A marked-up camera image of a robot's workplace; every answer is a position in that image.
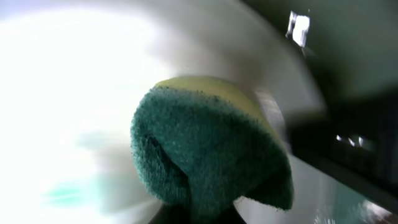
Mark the green and yellow sponge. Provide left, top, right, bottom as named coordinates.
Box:
left=131, top=76, right=294, bottom=223

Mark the white plate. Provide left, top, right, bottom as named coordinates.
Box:
left=1, top=1, right=325, bottom=223

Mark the large dark green tray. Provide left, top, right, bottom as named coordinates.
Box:
left=247, top=0, right=397, bottom=223

